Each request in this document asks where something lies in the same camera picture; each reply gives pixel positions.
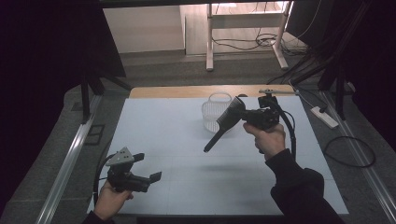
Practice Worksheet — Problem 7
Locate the aluminium rail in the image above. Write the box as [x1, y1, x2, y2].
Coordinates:
[35, 94, 103, 224]
[319, 91, 396, 224]

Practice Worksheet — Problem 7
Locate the person's right hand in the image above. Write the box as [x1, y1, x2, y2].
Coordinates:
[242, 121, 287, 161]

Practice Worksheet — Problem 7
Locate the left hand-held gripper cable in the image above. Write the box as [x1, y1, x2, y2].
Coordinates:
[92, 153, 117, 204]

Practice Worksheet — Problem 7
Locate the tangle of black floor cables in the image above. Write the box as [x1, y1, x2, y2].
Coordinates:
[211, 29, 310, 58]

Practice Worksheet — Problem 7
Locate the black comb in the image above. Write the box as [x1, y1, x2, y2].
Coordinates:
[203, 95, 248, 154]

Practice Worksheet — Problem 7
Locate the white desk frame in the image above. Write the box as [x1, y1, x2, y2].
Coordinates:
[205, 1, 294, 73]

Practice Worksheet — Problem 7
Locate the black curtain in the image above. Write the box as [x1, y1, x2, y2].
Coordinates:
[0, 0, 127, 216]
[286, 0, 396, 153]

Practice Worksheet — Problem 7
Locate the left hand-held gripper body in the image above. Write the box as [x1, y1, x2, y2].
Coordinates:
[105, 146, 152, 193]

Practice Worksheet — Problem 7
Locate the person's left hand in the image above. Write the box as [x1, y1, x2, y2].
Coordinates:
[92, 180, 134, 222]

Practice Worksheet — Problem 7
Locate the white plastic basket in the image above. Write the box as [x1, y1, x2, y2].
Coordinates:
[201, 91, 239, 134]

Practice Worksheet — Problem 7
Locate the black metal stand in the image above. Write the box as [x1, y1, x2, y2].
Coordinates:
[79, 69, 134, 125]
[289, 0, 375, 121]

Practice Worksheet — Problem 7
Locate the black looped cable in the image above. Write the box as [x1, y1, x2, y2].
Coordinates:
[323, 135, 377, 169]

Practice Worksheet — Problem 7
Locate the right hand-held gripper cable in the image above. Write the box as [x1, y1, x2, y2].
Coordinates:
[266, 96, 298, 161]

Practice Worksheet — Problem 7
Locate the hand-held gripper cable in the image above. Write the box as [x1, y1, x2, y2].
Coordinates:
[92, 153, 117, 204]
[266, 96, 298, 161]

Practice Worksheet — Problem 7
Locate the white power strip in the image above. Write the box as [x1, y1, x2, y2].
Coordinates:
[310, 105, 340, 130]

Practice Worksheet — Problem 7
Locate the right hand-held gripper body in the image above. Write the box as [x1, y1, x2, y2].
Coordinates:
[251, 89, 301, 132]

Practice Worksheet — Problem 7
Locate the light blue table mat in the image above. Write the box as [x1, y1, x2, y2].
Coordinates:
[87, 95, 349, 217]

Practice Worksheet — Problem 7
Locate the wooden table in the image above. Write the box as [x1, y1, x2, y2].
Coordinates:
[129, 84, 296, 100]

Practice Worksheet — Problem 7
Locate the white leaning panel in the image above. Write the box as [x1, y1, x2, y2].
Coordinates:
[184, 13, 210, 57]

